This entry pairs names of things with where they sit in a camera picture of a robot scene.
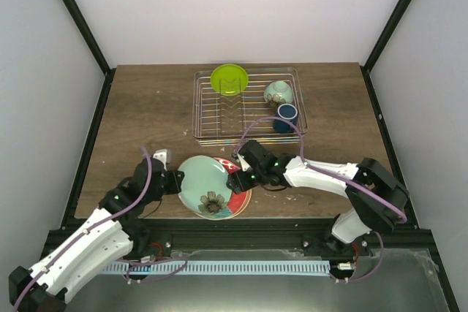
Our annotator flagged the red rimmed plate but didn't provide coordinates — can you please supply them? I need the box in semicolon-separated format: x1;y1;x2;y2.
197;157;252;221

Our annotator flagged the pale teal floral plate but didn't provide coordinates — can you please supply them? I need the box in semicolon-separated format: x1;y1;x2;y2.
178;156;232;218

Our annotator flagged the wire dish rack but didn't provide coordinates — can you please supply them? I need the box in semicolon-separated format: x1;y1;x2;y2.
192;67;308;146

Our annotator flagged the dark blue mug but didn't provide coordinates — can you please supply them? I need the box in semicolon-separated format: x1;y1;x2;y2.
273;103;298;134

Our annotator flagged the pale green ceramic bowl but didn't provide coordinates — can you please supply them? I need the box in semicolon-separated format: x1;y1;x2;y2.
263;80;294;106

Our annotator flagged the lime green plate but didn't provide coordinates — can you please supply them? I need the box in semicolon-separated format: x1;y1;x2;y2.
210;64;249;96

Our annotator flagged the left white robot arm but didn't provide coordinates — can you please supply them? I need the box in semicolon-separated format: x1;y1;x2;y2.
9;149;184;311

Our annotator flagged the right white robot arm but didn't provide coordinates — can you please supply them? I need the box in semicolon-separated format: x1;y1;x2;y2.
227;140;409;256

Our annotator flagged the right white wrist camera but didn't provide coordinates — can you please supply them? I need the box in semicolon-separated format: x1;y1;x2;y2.
231;152;251;172

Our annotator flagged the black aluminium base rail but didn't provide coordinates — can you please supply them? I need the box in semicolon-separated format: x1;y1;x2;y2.
40;218;436;259

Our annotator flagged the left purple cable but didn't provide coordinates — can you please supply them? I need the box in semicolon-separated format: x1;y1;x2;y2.
14;145;189;312

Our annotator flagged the purple cable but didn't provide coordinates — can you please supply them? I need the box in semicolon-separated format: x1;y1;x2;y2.
14;145;189;312
233;116;409;284

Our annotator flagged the light blue slotted cable duct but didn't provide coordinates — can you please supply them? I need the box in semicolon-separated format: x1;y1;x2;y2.
100;260;330;275

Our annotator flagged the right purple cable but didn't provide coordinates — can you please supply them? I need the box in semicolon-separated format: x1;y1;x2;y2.
233;116;409;284

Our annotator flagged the left black frame post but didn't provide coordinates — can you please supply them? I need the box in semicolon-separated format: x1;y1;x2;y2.
39;0;112;76

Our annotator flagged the black frame post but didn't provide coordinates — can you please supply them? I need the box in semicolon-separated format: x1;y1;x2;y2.
361;0;435;72
39;0;112;76

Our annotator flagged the right black frame post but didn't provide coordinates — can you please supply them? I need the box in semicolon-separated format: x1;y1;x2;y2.
361;0;435;72

